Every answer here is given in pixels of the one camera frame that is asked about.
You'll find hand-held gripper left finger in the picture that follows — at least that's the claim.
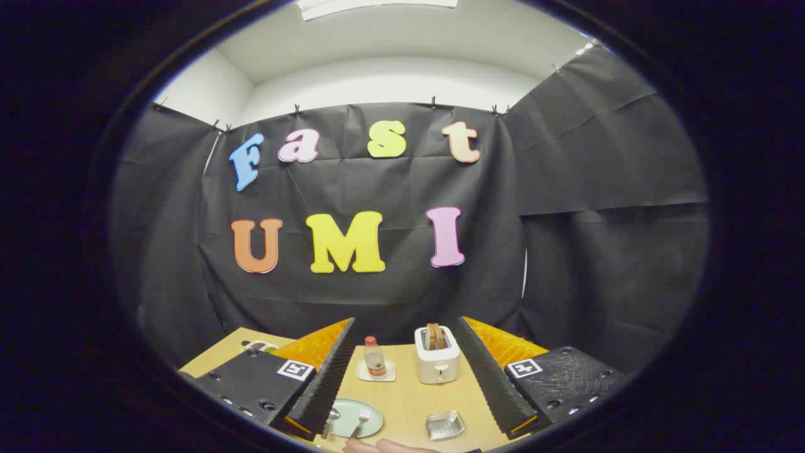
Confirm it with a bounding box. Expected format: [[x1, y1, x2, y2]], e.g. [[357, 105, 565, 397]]
[[179, 318, 356, 441]]

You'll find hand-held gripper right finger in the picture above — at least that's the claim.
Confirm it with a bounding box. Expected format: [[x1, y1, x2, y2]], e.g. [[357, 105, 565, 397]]
[[456, 316, 630, 439]]

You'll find clear water bottle red cap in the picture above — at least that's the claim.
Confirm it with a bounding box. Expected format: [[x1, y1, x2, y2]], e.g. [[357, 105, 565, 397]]
[[364, 336, 387, 378]]

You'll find white toaster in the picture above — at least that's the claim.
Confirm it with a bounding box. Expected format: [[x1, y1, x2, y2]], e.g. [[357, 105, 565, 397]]
[[414, 325, 461, 384]]

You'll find white square coaster tray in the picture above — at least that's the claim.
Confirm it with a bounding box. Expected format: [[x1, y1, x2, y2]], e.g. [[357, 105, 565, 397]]
[[355, 359, 397, 383]]

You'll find metal wire basket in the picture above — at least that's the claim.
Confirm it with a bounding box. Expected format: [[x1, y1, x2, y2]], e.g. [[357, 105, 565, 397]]
[[426, 411, 467, 441]]

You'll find pale green plate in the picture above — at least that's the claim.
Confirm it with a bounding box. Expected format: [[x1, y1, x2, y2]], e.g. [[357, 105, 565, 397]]
[[324, 398, 384, 439]]

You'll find long ceiling light panel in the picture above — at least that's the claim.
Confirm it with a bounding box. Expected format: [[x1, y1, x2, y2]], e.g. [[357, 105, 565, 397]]
[[297, 0, 458, 21]]

